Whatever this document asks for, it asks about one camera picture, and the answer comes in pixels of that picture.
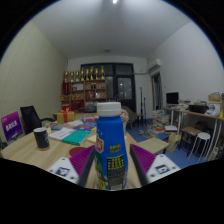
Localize black mug white inside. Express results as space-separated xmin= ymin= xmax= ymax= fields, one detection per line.
xmin=32 ymin=127 xmax=51 ymax=152

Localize white booklet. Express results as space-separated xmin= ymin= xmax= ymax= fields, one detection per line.
xmin=48 ymin=127 xmax=77 ymax=141

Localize teal book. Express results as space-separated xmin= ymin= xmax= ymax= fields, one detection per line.
xmin=61 ymin=129 xmax=93 ymax=147

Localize white round stool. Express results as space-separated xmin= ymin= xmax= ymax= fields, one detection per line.
xmin=188 ymin=131 xmax=212 ymax=159

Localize white wall air conditioner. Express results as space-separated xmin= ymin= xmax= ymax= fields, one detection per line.
xmin=147 ymin=58 xmax=163 ymax=73

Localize purple sign board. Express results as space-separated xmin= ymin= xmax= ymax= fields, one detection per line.
xmin=0 ymin=111 xmax=24 ymax=143

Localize black framed glass door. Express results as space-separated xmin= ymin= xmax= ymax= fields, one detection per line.
xmin=80 ymin=62 xmax=137 ymax=113

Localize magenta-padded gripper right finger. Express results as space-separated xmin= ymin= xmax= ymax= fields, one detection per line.
xmin=129 ymin=143 xmax=182 ymax=187

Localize black office chair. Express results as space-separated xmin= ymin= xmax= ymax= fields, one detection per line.
xmin=19 ymin=105 xmax=56 ymax=135

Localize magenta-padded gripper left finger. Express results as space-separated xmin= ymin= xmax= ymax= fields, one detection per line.
xmin=46 ymin=144 xmax=97 ymax=188

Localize black computer monitor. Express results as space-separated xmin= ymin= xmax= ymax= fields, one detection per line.
xmin=165 ymin=92 xmax=180 ymax=106

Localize pink flowers in white pot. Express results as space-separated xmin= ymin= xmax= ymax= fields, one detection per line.
xmin=120 ymin=109 xmax=130 ymax=123

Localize wooden shelf unit with trophies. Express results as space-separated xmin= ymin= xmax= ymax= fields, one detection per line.
xmin=60 ymin=65 xmax=108 ymax=113

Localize wooden side desk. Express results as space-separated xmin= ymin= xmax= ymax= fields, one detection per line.
xmin=162 ymin=107 xmax=224 ymax=161

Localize blue drink bottle white cap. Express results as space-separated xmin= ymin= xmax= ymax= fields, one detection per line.
xmin=94 ymin=101 xmax=129 ymax=192

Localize yellow gift box red ribbon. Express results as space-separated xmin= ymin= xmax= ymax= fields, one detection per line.
xmin=56 ymin=107 xmax=76 ymax=124

